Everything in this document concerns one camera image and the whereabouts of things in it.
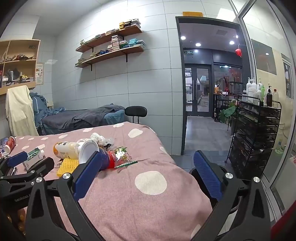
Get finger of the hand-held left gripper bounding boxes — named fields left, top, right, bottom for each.
left=0, top=151, right=28, bottom=179
left=0, top=157, right=55, bottom=186

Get yellow label plastic bottle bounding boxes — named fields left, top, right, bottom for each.
left=54, top=141, right=80, bottom=160

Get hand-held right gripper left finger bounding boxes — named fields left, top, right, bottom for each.
left=25, top=150, right=109, bottom=241

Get large white pump bottle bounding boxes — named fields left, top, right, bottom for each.
left=246, top=77, right=257, bottom=102

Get green potted plant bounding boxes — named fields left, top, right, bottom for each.
left=219, top=100, right=237, bottom=123

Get glass entrance door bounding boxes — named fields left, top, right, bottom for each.
left=185, top=65, right=212, bottom=117

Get pink polka dot blanket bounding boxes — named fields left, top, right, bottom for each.
left=0, top=122, right=213, bottom=241

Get dark grey blanket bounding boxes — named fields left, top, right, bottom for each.
left=42, top=104, right=125, bottom=135

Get red glossy panel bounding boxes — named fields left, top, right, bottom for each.
left=269, top=204, right=296, bottom=232

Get green strip wrapper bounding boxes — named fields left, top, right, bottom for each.
left=114, top=160, right=139, bottom=168

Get row of books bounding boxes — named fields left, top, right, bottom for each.
left=80, top=20, right=141, bottom=45

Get green white milk carton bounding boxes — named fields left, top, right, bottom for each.
left=22, top=148, right=45, bottom=171

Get red snack packet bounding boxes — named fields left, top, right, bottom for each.
left=107, top=146, right=129, bottom=168

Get brown rimmed trash bin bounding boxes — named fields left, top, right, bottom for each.
left=188, top=165, right=242, bottom=215

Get wooden cubby cabinet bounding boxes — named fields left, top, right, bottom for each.
left=0, top=39, right=41, bottom=95

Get black side table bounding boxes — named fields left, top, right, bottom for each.
left=213, top=82, right=243, bottom=121

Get wall poster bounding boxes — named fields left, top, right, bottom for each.
left=36, top=62, right=44, bottom=85

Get blue yogurt cup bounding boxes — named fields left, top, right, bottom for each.
left=78, top=140, right=115, bottom=171

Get person's left hand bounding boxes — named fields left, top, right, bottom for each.
left=6, top=207, right=26, bottom=235

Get blue white wrapper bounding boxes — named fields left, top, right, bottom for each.
left=0, top=137, right=7, bottom=158

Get cream towel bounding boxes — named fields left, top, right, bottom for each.
left=6, top=85, right=39, bottom=137

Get red paper cup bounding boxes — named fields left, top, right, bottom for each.
left=3, top=136, right=16, bottom=154

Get black wire rack cart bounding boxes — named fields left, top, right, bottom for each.
left=225, top=100, right=282, bottom=180

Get yellow foam fruit net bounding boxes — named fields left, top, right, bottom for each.
left=56, top=158, right=79, bottom=178

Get dark wall board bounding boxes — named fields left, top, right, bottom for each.
left=251, top=39, right=277, bottom=75

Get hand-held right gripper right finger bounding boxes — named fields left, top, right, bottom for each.
left=193, top=150, right=271, bottom=241

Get pile of blue cloths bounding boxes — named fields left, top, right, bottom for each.
left=30, top=92, right=65, bottom=135

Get black door frame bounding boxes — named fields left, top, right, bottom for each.
left=175, top=16, right=251, bottom=156

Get wooden wall shelves with books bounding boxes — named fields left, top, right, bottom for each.
left=77, top=35, right=146, bottom=64

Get wooden wall shelf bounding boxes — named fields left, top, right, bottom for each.
left=74, top=45, right=145, bottom=70
left=76, top=25, right=142, bottom=52

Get dark pump bottle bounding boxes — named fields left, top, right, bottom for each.
left=266, top=86, right=273, bottom=107

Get black chair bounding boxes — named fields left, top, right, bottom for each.
left=125, top=106, right=148, bottom=124

